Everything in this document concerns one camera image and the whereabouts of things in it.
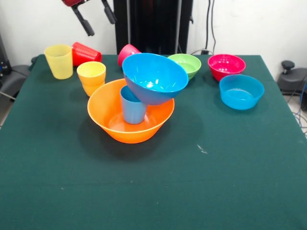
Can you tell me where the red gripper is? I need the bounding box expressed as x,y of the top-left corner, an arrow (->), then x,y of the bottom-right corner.
61,0 -> 118,37

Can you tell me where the red cup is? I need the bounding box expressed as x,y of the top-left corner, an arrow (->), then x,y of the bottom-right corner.
71,42 -> 103,67

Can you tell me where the pink cup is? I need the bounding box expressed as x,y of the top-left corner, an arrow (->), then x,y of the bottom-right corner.
117,44 -> 142,68

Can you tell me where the large blue bowl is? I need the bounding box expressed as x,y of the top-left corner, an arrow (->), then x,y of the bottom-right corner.
121,53 -> 189,106

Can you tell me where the blue cup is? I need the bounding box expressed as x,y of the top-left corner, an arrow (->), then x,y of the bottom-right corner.
119,85 -> 147,125

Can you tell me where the large orange bowl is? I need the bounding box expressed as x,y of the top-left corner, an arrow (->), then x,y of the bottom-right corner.
87,78 -> 175,144

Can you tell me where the small yellow orange cup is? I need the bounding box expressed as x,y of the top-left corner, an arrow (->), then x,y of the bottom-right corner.
76,61 -> 106,97

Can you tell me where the pale yellow cup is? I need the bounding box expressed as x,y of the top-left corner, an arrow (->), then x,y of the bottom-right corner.
44,44 -> 73,80

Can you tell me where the green bowl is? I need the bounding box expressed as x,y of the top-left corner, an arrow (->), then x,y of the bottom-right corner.
167,54 -> 202,81

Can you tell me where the black equipment box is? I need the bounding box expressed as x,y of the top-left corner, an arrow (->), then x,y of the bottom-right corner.
0,33 -> 12,75

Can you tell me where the pink bowl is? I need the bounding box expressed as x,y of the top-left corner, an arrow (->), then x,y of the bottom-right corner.
207,54 -> 247,82

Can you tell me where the light blue shallow bowl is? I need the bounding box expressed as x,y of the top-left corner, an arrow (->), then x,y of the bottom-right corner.
219,74 -> 265,111

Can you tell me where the dark green table cloth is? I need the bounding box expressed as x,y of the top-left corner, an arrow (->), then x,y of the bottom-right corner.
0,54 -> 307,230

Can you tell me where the black wall cable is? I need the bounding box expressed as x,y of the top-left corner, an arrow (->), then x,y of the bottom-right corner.
205,0 -> 218,52

